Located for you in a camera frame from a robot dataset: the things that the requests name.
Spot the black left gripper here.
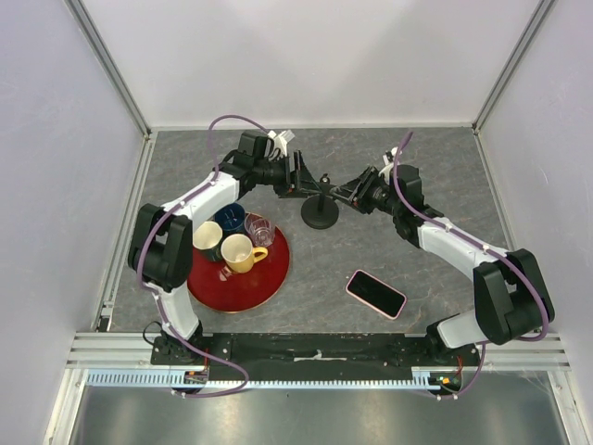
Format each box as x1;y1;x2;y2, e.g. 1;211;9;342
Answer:
254;151;322;199

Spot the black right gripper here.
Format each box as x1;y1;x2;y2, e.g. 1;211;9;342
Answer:
330;165;401;217

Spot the black phone stand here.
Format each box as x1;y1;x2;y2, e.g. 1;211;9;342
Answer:
301;173;339;230

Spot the phone with pink case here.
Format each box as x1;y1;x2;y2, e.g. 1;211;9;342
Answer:
346;270;407;320

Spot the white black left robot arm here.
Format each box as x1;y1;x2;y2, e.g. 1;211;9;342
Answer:
128;148;331;364

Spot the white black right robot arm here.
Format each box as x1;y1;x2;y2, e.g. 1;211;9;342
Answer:
330;165;555;365

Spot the clear drinking glass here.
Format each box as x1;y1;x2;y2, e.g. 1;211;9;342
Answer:
245;212;275;248

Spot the dark blue mug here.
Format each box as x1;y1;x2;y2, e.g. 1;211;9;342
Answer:
213;203;246;237

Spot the yellow mug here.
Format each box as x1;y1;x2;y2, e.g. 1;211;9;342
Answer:
221;234;268;273

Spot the cream and green mug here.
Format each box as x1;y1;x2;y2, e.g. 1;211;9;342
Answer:
193;221;223;262

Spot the red round tray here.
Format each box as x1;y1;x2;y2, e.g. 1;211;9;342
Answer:
187;227;290;312

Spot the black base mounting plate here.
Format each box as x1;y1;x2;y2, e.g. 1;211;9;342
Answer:
150;331;483;367

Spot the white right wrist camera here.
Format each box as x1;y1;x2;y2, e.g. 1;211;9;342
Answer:
379;146;399;182

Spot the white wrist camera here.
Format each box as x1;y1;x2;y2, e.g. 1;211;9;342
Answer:
379;146;399;182
267;130;295;158

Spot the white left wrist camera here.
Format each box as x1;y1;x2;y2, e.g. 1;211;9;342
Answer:
267;130;295;158

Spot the light blue cable duct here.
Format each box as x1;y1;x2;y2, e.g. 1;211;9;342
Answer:
86;369;440;390

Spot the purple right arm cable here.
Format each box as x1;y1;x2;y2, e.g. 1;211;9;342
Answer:
391;130;552;402

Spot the aluminium frame rail front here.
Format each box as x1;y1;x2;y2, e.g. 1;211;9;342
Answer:
66;332;571;372

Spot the aluminium frame post left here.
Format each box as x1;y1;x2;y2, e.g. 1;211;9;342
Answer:
64;0;152;138

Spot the aluminium frame post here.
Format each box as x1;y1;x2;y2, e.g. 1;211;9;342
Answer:
64;0;152;138
472;0;557;135

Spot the aluminium frame post right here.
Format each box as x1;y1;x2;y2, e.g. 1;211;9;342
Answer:
472;0;557;135

